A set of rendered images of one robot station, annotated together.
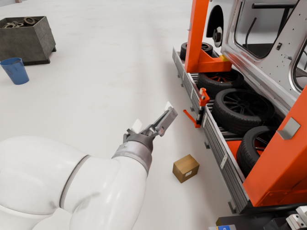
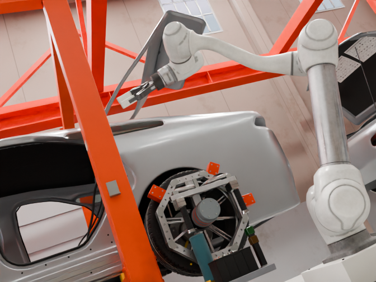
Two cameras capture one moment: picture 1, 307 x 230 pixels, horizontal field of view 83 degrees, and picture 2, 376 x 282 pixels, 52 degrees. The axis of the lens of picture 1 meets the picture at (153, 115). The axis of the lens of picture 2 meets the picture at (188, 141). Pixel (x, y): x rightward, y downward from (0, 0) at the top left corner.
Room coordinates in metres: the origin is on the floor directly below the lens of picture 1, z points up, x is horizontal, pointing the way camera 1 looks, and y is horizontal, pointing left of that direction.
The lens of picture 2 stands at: (0.70, 1.54, 0.50)
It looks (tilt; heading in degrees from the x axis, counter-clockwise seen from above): 19 degrees up; 254
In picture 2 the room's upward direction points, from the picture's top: 22 degrees counter-clockwise
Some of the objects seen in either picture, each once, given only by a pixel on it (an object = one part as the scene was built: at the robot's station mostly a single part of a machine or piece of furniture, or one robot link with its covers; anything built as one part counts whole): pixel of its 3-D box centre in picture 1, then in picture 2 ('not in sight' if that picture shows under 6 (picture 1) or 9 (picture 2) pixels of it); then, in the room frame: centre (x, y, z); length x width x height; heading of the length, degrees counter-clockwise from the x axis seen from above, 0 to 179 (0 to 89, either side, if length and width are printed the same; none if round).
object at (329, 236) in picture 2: not in sight; (332, 209); (-0.13, 0.17, 0.56); 0.18 x 0.16 x 0.22; 68
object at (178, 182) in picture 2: not in sight; (202, 216); (0.11, -0.82, 0.85); 0.54 x 0.07 x 0.54; 5
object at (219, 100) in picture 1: (240, 109); not in sight; (1.68, -1.08, 0.39); 0.66 x 0.66 x 0.24
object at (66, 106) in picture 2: not in sight; (68, 107); (0.68, -2.09, 2.54); 2.58 x 0.12 x 0.42; 95
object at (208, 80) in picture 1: (219, 81); not in sight; (2.40, -1.02, 0.39); 0.66 x 0.66 x 0.24
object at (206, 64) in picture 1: (214, 59); not in sight; (2.52, -0.91, 0.69); 0.52 x 0.17 x 0.35; 95
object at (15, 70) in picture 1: (17, 70); not in sight; (3.10, 2.62, 0.22); 0.39 x 0.37 x 0.45; 94
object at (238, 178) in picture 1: (203, 109); not in sight; (1.82, -0.66, 0.28); 2.47 x 0.09 x 0.22; 5
